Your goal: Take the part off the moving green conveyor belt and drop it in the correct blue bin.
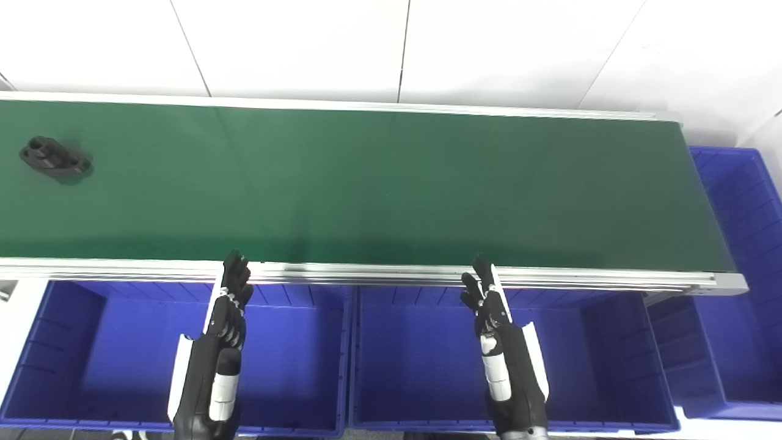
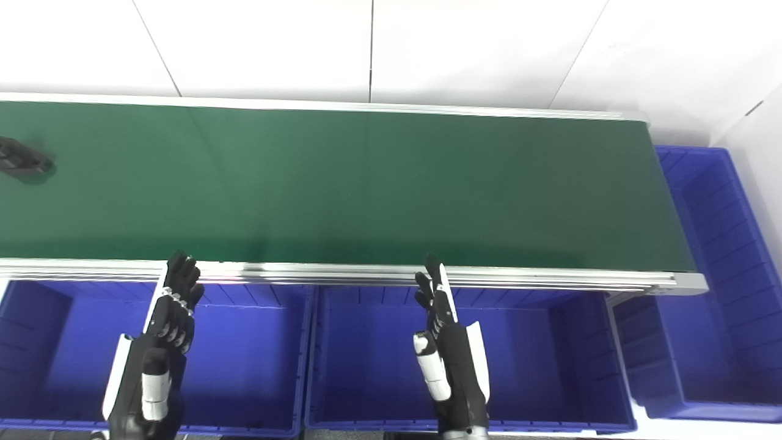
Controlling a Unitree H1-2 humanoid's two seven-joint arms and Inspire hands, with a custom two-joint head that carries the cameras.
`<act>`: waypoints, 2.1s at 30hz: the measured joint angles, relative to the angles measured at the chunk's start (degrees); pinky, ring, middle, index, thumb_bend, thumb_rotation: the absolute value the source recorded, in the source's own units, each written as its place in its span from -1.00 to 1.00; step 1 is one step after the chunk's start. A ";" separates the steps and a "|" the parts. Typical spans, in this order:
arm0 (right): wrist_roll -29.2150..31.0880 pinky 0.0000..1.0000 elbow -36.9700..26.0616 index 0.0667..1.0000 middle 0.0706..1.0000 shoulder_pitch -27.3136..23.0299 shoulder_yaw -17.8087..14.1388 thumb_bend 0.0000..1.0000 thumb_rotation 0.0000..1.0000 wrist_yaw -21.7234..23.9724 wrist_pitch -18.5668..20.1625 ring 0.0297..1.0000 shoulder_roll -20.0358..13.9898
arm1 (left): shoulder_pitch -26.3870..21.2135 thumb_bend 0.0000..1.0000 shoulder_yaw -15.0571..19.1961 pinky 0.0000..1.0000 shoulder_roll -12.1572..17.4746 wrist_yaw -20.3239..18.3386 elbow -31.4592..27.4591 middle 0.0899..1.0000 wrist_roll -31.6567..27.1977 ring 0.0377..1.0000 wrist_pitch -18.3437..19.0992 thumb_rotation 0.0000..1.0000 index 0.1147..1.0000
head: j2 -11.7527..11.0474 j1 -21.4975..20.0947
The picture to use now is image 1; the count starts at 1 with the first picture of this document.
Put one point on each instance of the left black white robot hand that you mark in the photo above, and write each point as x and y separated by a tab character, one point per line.
198	379

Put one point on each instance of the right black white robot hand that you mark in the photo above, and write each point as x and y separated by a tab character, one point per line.
519	373

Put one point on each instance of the black flanged machine part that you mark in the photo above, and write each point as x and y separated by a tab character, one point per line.
54	157

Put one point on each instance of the blue plastic bin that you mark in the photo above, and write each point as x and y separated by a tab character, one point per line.
421	366
739	256
122	360

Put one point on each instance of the green conveyor belt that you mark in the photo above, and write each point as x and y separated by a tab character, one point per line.
379	183
379	273

